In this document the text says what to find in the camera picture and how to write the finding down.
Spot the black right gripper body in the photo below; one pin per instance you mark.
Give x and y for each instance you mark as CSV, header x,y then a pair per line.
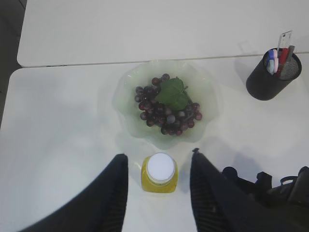
x,y
292,191

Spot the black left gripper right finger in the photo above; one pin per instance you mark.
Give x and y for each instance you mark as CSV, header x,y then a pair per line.
x,y
220,206

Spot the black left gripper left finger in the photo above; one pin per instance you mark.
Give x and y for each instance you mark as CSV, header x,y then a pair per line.
x,y
100,207

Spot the green tea plastic bottle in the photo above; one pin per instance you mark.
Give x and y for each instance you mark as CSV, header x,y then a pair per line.
x,y
159,174

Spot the purple artificial grape bunch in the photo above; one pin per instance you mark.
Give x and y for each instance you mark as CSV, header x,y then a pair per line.
x,y
166,104

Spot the silver glitter marker pen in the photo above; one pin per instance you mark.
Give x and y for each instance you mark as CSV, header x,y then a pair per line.
x,y
288,60

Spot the blue scissors with cover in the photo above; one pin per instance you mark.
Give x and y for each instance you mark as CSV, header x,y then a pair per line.
x,y
270,61

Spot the red marker pen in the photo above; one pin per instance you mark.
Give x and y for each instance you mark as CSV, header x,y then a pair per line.
x,y
282,58

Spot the pink purple small scissors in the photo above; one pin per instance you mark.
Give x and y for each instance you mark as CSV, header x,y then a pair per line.
x,y
276,60

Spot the clear plastic ruler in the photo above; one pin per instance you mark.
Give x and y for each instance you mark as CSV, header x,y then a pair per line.
x,y
284,40

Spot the black mesh pen holder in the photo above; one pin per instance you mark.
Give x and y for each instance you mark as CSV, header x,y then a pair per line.
x,y
263,86

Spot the green wavy glass plate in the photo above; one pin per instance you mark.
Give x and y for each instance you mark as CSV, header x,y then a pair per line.
x,y
201,89

